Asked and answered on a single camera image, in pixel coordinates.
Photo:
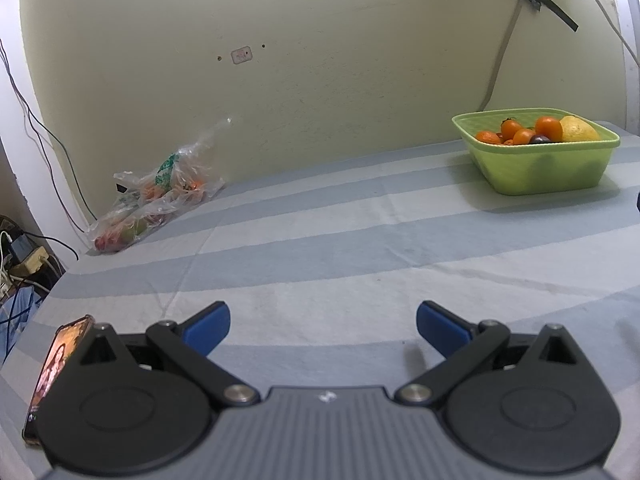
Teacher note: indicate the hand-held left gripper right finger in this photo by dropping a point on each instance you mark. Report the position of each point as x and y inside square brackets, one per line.
[442, 327]

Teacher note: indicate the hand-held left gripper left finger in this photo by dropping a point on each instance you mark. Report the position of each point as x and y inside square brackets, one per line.
[207, 325]

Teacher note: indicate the light green plastic basin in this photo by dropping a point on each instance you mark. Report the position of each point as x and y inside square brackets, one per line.
[540, 170]

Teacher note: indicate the dark purple cherry tomato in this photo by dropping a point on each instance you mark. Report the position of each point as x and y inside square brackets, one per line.
[539, 139]

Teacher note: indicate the orange tangerine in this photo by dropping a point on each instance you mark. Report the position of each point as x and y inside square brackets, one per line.
[546, 126]

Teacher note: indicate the yellow lemon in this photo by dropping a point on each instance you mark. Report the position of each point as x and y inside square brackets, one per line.
[577, 130]

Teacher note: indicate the striped blue bed sheet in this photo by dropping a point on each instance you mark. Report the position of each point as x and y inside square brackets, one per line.
[325, 260]

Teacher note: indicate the clear plastic bag of produce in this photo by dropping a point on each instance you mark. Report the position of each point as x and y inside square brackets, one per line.
[155, 195]

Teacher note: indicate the smartphone with lit screen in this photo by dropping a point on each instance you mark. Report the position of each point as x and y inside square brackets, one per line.
[52, 370]

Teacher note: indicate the beige power strip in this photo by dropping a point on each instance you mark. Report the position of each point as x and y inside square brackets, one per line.
[30, 262]

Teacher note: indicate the blue cloth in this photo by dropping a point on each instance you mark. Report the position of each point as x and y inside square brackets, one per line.
[17, 310]

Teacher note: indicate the black power adapter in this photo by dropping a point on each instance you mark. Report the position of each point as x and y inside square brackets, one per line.
[21, 246]

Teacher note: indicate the small pink wall sticker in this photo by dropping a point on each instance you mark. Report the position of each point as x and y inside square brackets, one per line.
[241, 55]

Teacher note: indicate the metal window frame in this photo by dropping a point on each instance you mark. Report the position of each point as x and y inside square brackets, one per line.
[631, 60]

